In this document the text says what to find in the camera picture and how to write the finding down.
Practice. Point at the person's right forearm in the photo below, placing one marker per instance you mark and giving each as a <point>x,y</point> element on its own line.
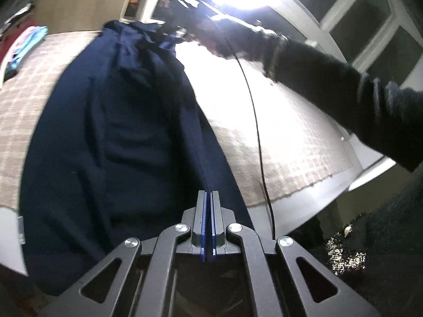
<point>347,99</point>

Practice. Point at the navy blue shirt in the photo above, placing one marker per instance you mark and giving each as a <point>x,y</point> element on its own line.
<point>115,138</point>

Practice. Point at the person's right hand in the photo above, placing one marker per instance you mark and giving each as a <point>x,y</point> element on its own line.
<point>238,39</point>

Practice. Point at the stack of folded clothes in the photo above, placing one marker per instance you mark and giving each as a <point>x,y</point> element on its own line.
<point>23,43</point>

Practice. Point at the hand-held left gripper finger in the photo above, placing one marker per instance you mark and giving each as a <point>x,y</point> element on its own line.
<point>213,224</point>
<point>205,224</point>

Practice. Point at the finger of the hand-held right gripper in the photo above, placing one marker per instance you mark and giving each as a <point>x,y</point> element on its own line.
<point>172,34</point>

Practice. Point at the person's dark clothing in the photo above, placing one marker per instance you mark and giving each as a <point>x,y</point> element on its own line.
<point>390,237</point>

